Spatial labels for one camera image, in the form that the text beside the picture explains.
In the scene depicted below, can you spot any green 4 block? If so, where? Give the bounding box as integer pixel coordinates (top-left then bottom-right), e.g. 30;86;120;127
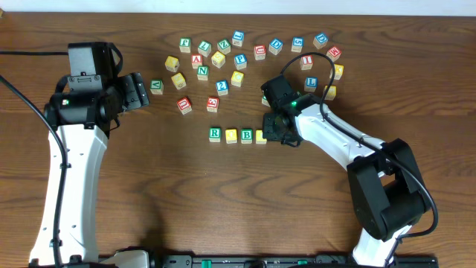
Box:
262;96;270;107

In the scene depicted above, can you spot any yellow block upper left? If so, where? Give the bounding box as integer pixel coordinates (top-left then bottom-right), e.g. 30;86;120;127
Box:
164;56;180;73

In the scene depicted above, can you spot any red M block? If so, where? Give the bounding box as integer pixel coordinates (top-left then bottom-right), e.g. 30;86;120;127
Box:
327;46;342;62

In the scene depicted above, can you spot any yellow G block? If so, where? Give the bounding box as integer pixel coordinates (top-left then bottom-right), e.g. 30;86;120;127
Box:
323;86;337;101

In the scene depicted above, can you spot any green A block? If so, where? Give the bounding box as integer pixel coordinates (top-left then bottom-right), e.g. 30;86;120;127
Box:
149;80;164;95

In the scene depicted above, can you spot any red U block top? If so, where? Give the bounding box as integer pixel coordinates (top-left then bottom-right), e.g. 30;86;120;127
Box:
254;45;266;60

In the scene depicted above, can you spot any blue L block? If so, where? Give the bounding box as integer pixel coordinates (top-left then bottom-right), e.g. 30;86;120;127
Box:
304;77;318;92

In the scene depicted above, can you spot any blue P block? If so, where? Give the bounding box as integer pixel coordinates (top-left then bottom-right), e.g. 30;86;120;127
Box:
234;54;248;70

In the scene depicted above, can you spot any red A block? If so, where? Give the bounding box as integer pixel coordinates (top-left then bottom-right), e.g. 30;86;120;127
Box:
190;54;203;69

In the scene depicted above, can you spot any yellow block upper middle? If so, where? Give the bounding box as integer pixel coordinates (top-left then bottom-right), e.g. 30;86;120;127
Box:
211;51;226;68

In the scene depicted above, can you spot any green N block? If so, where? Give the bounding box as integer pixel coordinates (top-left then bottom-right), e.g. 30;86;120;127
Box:
197;66;209;80

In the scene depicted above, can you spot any red I block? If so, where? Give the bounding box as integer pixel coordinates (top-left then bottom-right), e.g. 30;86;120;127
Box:
300;55;313;71

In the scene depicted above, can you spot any blue S block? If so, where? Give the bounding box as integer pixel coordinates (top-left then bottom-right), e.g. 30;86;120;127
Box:
291;36;304;53

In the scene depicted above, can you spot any blue d block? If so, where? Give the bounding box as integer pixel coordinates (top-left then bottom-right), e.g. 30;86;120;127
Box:
268;38;283;55
312;33;329;50

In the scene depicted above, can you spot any yellow block far right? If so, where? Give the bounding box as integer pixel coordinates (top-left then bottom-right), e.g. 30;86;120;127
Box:
329;64;344;80

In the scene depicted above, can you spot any green B block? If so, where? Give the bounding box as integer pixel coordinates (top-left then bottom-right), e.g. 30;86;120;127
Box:
240;129;253;144

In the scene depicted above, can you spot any yellow O block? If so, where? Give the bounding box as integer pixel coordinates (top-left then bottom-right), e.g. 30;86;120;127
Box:
225;129;238;144
255;130;267;144

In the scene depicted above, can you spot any yellow S block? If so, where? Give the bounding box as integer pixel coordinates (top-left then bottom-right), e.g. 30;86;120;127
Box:
171;73;187;90

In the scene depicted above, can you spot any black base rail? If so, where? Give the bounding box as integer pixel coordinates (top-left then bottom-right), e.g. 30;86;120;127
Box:
98;247;440;268

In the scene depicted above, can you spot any green L block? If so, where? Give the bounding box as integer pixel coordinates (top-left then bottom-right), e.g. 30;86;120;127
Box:
198;40;212;57

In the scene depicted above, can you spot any red U block bottom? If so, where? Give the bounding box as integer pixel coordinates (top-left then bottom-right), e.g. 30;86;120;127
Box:
177;97;193;115

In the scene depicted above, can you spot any green R block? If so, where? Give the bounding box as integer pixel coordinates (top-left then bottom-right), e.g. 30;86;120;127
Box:
208;127;222;143

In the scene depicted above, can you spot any red u block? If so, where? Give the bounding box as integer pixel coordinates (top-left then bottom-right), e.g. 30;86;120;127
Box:
177;97;193;115
254;45;266;60

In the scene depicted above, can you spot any blue D block right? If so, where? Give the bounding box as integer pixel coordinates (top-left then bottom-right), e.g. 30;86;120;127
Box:
312;33;329;50

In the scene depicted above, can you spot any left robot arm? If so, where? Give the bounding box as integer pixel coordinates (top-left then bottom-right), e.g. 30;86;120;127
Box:
28;42;149;267

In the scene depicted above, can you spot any green Z block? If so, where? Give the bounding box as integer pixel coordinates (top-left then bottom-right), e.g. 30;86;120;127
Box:
217;39;231;54

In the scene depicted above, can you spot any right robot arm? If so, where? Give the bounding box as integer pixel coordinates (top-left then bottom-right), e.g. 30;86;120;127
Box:
261;75;435;267

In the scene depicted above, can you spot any yellow C block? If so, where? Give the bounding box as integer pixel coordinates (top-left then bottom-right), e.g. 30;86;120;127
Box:
231;71;245;87

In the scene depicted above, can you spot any blue 2 block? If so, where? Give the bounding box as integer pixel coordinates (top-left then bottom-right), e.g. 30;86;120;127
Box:
216;80;229;96

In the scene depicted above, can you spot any green F block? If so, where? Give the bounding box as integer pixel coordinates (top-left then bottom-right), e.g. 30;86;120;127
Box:
179;37;191;54

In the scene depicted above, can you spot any blue block top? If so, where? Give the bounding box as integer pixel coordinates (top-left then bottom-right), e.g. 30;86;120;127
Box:
232;31;245;47

